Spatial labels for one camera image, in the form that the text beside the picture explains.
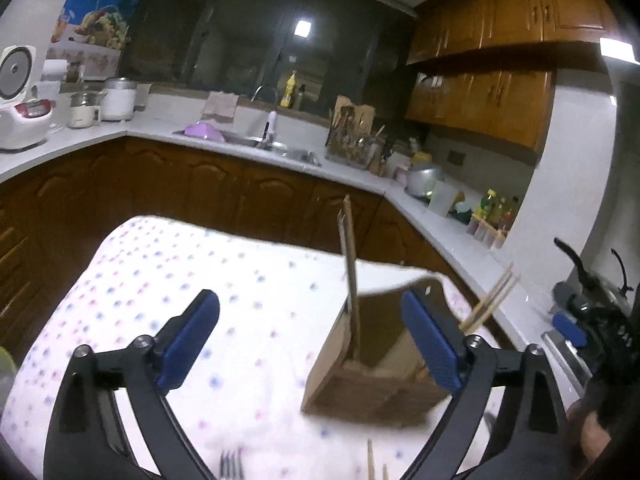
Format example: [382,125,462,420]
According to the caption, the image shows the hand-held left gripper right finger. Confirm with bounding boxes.
[400,290,573,480]

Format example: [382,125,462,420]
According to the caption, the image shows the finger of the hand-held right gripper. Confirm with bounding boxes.
[551,311,590,348]

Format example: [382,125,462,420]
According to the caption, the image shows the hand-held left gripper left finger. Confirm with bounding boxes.
[44,289,221,480]

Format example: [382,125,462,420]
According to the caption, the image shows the wooden utensil holder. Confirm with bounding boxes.
[300,272,473,431]

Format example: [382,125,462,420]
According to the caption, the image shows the person's right hand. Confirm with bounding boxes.
[567,397,633,466]

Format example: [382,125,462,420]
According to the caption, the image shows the gas stove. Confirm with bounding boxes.
[540,330,591,396]

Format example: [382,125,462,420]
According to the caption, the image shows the black wok with lid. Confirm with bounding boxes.
[552,237,640,311]

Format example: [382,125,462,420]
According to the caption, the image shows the floral tablecloth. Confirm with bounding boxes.
[10,215,501,480]

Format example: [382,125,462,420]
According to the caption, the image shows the spice jar set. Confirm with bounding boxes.
[467,214,507,251]

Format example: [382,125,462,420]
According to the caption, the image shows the metal fork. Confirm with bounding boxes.
[219,450,246,480]

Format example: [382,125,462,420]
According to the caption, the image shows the wooden base cabinets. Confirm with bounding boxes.
[0,135,501,366]

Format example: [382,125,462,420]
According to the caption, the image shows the translucent plastic cup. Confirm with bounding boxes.
[429,180,458,218]

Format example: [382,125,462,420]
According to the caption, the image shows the silver metal pot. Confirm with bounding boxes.
[404,162,446,198]

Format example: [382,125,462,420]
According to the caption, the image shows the purple plastic basin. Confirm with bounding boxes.
[184,121,226,141]

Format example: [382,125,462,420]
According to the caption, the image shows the white kitchen countertop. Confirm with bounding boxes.
[0,110,551,341]

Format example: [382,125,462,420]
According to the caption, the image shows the steel sink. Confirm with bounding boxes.
[172,130,321,166]

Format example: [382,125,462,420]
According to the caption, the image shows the wooden utensil rack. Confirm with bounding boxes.
[325,110,383,168]

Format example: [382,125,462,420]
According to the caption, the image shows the hanging dish rag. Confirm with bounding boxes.
[202,91,238,123]

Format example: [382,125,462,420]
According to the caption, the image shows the wooden cutting board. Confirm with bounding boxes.
[332,95,376,133]

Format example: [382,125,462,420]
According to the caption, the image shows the white round rice cooker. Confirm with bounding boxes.
[102,77,138,122]

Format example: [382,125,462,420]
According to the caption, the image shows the small steel pot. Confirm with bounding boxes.
[67,91,106,128]

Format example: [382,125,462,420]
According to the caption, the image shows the chrome faucet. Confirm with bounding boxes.
[251,85,281,111]

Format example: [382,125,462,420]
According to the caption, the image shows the yellow dish soap bottle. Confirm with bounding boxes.
[280,71,297,108]

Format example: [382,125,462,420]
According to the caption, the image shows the white open rice cooker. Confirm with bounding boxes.
[0,45,56,153]

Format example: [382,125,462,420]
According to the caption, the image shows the wooden upper cabinets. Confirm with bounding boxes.
[404,0,626,153]

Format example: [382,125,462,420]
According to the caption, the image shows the paper towel roll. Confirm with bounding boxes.
[41,59,68,83]

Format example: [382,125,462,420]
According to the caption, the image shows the dark kitchen window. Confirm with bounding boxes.
[117,0,418,126]

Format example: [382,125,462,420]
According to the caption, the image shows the tropical fruit wall poster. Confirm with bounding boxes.
[47,0,156,53]

